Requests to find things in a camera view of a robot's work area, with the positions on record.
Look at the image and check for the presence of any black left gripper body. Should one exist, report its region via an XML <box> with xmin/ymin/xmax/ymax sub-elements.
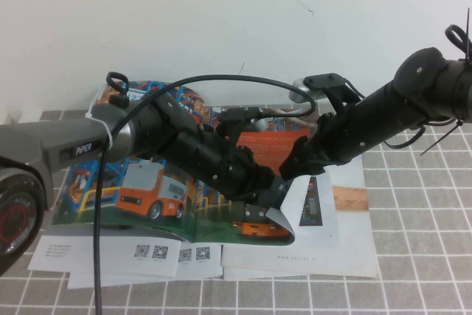
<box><xmin>216</xmin><ymin>144</ymin><xmax>276</xmax><ymax>202</ymax></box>

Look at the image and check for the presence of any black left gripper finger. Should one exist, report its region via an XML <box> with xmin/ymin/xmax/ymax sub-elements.
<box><xmin>244</xmin><ymin>190</ymin><xmax>285</xmax><ymax>210</ymax></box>
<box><xmin>264</xmin><ymin>166</ymin><xmax>288</xmax><ymax>193</ymax></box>

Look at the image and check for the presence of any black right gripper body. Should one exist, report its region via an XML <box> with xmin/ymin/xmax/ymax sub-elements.
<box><xmin>305</xmin><ymin>105</ymin><xmax>367</xmax><ymax>175</ymax></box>

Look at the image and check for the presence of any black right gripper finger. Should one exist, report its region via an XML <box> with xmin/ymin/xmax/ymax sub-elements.
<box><xmin>291</xmin><ymin>135</ymin><xmax>315</xmax><ymax>164</ymax></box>
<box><xmin>278</xmin><ymin>159</ymin><xmax>326</xmax><ymax>180</ymax></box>

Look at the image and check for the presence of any glossy colour brochure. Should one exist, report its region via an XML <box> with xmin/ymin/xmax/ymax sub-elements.
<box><xmin>51</xmin><ymin>79</ymin><xmax>342</xmax><ymax>248</ymax></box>

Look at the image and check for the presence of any white QR code booklet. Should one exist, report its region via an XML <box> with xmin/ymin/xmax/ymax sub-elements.
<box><xmin>67</xmin><ymin>243</ymin><xmax>225</xmax><ymax>290</ymax></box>

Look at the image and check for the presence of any black zip tie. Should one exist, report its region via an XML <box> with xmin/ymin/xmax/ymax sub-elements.
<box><xmin>420</xmin><ymin>118</ymin><xmax>466</xmax><ymax>156</ymax></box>

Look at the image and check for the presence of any grey grid tablecloth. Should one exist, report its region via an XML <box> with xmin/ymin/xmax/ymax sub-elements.
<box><xmin>0</xmin><ymin>100</ymin><xmax>472</xmax><ymax>315</ymax></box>

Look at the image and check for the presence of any white zip tie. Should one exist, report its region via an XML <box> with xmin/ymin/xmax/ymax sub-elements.
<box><xmin>85</xmin><ymin>109</ymin><xmax>116</xmax><ymax>147</ymax></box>

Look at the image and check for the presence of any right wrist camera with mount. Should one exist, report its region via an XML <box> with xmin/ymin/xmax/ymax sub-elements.
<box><xmin>290</xmin><ymin>72</ymin><xmax>367</xmax><ymax>110</ymax></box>

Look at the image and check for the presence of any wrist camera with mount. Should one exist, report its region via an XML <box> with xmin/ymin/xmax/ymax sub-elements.
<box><xmin>290</xmin><ymin>72</ymin><xmax>367</xmax><ymax>110</ymax></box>
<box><xmin>216</xmin><ymin>106</ymin><xmax>271</xmax><ymax>142</ymax></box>

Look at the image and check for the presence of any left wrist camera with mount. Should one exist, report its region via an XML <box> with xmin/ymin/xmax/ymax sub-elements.
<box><xmin>216</xmin><ymin>106</ymin><xmax>271</xmax><ymax>142</ymax></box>

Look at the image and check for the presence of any black right camera cable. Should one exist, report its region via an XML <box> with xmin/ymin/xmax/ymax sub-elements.
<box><xmin>385</xmin><ymin>122</ymin><xmax>429</xmax><ymax>150</ymax></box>

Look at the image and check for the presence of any black camera cable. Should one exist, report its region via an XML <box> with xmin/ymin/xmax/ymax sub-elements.
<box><xmin>385</xmin><ymin>122</ymin><xmax>429</xmax><ymax>150</ymax></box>
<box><xmin>92</xmin><ymin>74</ymin><xmax>317</xmax><ymax>315</ymax></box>

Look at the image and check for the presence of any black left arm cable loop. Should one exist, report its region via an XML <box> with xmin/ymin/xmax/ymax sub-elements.
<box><xmin>105</xmin><ymin>71</ymin><xmax>131</xmax><ymax>108</ymax></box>

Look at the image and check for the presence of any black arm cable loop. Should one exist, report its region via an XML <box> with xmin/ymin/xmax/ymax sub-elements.
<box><xmin>105</xmin><ymin>71</ymin><xmax>131</xmax><ymax>108</ymax></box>
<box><xmin>445</xmin><ymin>23</ymin><xmax>470</xmax><ymax>50</ymax></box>

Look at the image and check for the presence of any black right arm cable loop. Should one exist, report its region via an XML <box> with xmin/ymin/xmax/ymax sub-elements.
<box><xmin>445</xmin><ymin>23</ymin><xmax>470</xmax><ymax>50</ymax></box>

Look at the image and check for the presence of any black left camera cable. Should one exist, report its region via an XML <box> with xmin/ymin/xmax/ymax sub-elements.
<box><xmin>92</xmin><ymin>74</ymin><xmax>317</xmax><ymax>315</ymax></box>

